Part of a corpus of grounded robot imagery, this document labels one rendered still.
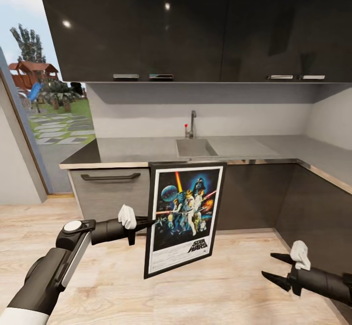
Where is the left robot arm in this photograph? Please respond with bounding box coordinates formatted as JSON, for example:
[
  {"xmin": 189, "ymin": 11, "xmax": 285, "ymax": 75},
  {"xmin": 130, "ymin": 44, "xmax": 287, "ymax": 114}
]
[{"xmin": 0, "ymin": 205, "xmax": 155, "ymax": 325}]

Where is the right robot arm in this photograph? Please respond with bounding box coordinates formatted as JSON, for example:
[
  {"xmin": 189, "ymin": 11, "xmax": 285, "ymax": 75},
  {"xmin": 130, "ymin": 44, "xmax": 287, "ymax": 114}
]
[{"xmin": 262, "ymin": 240, "xmax": 352, "ymax": 307}]

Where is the poster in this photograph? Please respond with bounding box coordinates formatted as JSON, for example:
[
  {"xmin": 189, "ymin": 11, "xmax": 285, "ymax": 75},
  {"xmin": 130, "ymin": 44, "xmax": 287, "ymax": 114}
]
[{"xmin": 144, "ymin": 162, "xmax": 228, "ymax": 279}]

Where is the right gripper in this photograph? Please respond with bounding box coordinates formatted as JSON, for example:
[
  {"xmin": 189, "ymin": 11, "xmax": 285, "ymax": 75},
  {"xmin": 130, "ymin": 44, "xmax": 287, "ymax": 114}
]
[{"xmin": 262, "ymin": 253, "xmax": 330, "ymax": 298}]

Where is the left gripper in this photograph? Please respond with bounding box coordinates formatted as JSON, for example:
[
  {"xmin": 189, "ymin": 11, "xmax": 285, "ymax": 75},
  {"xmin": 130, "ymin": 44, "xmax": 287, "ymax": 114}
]
[{"xmin": 106, "ymin": 216, "xmax": 155, "ymax": 245}]

